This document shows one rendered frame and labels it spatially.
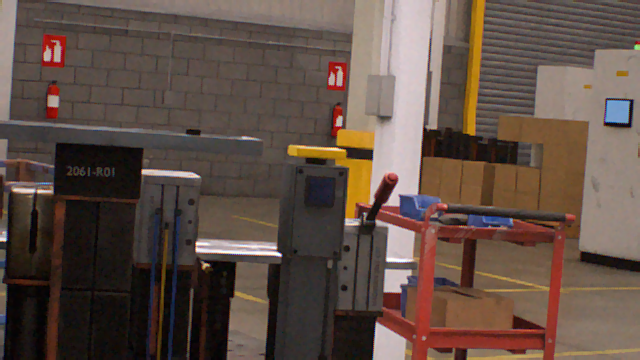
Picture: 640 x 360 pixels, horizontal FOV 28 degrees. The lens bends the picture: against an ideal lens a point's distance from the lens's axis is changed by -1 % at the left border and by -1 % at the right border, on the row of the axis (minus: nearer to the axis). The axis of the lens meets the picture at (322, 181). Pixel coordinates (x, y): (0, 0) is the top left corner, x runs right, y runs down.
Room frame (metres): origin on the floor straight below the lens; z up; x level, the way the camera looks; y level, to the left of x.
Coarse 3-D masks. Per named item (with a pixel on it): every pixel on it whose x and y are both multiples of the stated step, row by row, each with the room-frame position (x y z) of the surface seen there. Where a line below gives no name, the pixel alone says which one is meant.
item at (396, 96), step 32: (416, 0) 5.72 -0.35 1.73; (384, 32) 5.80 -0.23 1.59; (416, 32) 5.73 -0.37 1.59; (384, 64) 5.74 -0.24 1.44; (416, 64) 5.73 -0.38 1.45; (384, 96) 5.68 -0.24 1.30; (416, 96) 5.74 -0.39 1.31; (384, 128) 5.75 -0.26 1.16; (416, 128) 5.75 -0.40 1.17; (384, 160) 5.74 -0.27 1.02; (416, 160) 5.75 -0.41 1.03; (416, 192) 5.76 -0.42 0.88; (384, 288) 5.69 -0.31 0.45; (384, 352) 5.71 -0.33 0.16
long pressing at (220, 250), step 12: (0, 228) 1.86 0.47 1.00; (0, 240) 1.71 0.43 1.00; (204, 240) 1.92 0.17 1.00; (216, 240) 1.93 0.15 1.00; (228, 240) 1.95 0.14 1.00; (204, 252) 1.77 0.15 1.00; (216, 252) 1.77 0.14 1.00; (228, 252) 1.78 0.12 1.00; (240, 252) 1.78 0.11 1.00; (252, 252) 1.79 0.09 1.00; (264, 252) 1.79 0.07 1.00; (276, 252) 1.80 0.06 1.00; (396, 264) 1.83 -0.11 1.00; (408, 264) 1.84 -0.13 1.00
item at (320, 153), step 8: (288, 152) 1.57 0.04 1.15; (296, 152) 1.52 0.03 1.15; (304, 152) 1.52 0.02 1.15; (312, 152) 1.52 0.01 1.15; (320, 152) 1.52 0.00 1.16; (328, 152) 1.53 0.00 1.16; (336, 152) 1.53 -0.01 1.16; (344, 152) 1.53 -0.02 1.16; (312, 160) 1.54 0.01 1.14; (320, 160) 1.54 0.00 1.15
